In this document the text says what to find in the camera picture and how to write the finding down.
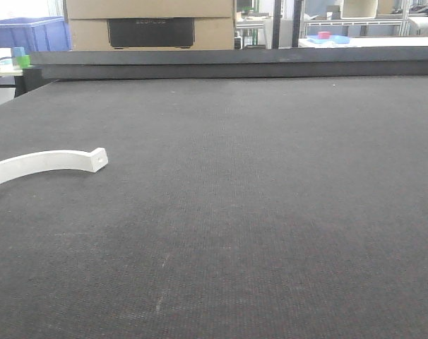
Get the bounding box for white curved plastic bracket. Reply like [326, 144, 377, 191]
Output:
[0, 148, 109, 184]

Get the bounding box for white paper cup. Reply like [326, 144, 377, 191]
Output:
[0, 47, 13, 70]

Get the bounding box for green small cup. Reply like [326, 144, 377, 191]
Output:
[16, 55, 30, 69]

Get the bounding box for dark grey stacked boards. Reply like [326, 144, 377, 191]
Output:
[30, 46, 428, 80]

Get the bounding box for white side table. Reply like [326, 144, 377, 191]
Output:
[299, 36, 428, 48]

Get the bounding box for pink cube on tray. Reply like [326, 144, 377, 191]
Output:
[317, 31, 331, 40]

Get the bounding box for light blue tray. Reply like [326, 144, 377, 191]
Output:
[307, 35, 350, 44]

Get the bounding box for black device in box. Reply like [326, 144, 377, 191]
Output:
[107, 18, 195, 48]

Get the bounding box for large cardboard box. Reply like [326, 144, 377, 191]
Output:
[65, 0, 236, 51]

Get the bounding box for light blue small block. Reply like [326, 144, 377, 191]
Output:
[11, 47, 26, 58]

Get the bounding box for aluminium frame shelving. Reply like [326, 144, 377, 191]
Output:
[300, 1, 412, 37]

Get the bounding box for blue plastic crate far left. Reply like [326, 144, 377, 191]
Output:
[0, 16, 71, 54]

